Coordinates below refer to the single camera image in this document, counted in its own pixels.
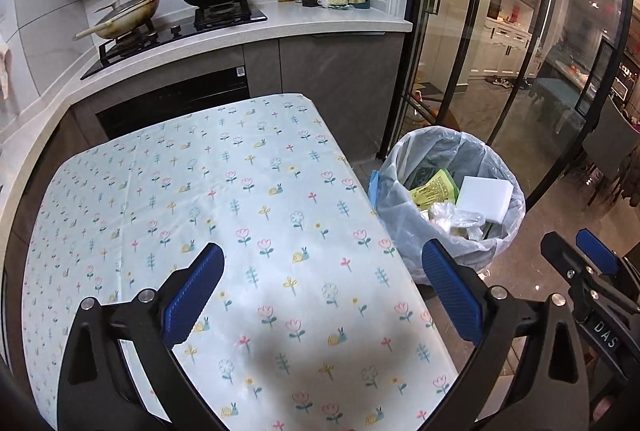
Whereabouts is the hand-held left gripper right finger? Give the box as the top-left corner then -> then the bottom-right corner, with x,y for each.
421,238 -> 591,431

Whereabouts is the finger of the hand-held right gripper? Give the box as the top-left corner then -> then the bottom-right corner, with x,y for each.
575,229 -> 640,297
540,232 -> 601,299

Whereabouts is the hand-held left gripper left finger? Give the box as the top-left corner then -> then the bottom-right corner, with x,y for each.
56,242 -> 226,431

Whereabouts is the clear plastic wrapper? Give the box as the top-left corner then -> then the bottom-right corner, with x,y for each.
429,202 -> 483,232

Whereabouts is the trash bin with clear liner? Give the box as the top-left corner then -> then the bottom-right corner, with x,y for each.
369,126 -> 527,286

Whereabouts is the white sponge block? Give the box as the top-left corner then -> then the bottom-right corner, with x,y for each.
457,176 -> 518,224

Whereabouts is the green tissue packet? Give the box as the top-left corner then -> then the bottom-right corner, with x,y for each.
409,168 -> 460,206

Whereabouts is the grey dining chair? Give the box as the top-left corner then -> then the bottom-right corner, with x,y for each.
582,98 -> 640,212

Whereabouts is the dark dining table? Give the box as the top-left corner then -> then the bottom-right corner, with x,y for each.
530,61 -> 601,132

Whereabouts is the black built-in oven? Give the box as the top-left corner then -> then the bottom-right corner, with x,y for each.
94,65 -> 251,142

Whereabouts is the glass sliding door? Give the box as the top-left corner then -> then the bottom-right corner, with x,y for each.
390,0 -> 640,212

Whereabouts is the black gas stove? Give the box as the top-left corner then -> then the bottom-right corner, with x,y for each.
80,0 -> 268,80

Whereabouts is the beige wok with lid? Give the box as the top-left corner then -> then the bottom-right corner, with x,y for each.
75,0 -> 162,40

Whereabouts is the white pink hanging cloth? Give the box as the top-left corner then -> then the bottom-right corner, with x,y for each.
0,42 -> 12,100

